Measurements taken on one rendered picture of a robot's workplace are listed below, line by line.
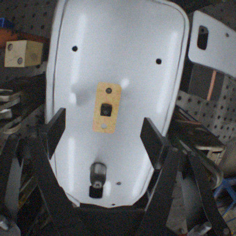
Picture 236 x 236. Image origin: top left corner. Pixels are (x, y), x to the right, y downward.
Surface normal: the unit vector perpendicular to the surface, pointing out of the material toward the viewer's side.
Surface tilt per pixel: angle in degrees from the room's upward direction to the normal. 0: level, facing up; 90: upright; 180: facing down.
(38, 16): 0
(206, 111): 0
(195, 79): 0
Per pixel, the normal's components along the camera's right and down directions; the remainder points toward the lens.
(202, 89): 0.07, 0.36
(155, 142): -0.99, -0.11
